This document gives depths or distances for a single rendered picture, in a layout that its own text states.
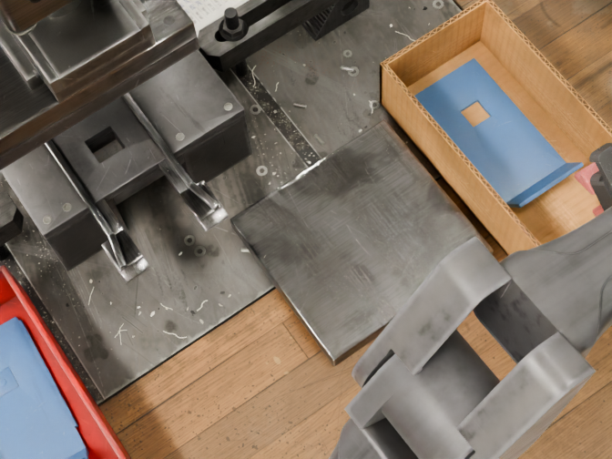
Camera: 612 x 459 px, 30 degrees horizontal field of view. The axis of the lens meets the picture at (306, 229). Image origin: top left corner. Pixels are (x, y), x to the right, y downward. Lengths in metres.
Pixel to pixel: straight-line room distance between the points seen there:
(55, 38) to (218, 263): 0.30
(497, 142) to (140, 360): 0.37
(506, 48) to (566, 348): 0.54
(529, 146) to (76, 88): 0.44
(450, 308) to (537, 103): 0.52
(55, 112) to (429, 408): 0.37
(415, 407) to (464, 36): 0.53
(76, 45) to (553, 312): 0.39
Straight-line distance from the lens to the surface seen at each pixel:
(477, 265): 0.58
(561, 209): 1.04
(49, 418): 1.00
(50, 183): 0.98
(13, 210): 1.00
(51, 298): 1.04
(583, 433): 0.98
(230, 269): 1.02
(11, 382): 1.01
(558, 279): 0.60
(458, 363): 0.62
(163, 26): 0.85
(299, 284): 0.98
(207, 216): 0.94
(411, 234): 1.00
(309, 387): 0.98
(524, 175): 1.04
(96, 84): 0.84
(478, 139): 1.05
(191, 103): 0.99
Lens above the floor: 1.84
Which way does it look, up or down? 67 degrees down
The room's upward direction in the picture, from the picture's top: 8 degrees counter-clockwise
